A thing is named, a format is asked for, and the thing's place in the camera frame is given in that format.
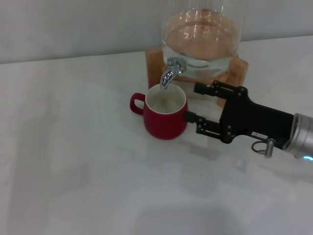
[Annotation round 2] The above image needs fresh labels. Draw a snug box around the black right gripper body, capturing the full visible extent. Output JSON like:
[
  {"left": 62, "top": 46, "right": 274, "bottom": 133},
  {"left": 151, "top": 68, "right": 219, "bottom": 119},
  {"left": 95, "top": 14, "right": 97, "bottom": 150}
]
[{"left": 219, "top": 86, "right": 297, "bottom": 150}]

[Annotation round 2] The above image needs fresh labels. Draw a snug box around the glass dispenser jar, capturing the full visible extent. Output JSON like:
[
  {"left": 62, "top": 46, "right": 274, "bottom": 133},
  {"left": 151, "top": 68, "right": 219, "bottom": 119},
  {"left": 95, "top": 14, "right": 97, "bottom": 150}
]
[{"left": 160, "top": 0, "right": 245, "bottom": 80}]

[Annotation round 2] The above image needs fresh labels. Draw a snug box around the wooden dispenser stand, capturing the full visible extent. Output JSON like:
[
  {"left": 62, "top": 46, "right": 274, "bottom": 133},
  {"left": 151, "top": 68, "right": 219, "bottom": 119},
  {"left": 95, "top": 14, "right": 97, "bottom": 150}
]
[{"left": 145, "top": 47, "right": 249, "bottom": 106}]

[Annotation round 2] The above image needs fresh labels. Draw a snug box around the red ceramic cup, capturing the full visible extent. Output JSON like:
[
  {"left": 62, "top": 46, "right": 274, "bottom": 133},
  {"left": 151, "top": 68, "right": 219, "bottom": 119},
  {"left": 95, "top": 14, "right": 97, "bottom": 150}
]
[{"left": 129, "top": 84, "right": 189, "bottom": 140}]

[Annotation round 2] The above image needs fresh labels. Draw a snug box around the chrome faucet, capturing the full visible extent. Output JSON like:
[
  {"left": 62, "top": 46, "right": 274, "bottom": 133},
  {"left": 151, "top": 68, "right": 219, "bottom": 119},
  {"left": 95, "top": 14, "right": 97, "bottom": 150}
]
[{"left": 159, "top": 56, "right": 186, "bottom": 90}]

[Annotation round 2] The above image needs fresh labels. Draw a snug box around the metal wrist connector plug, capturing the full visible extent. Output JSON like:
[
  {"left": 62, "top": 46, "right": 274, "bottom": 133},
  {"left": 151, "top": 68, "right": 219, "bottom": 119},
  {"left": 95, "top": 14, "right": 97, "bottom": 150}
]
[{"left": 251, "top": 138, "right": 276, "bottom": 157}]

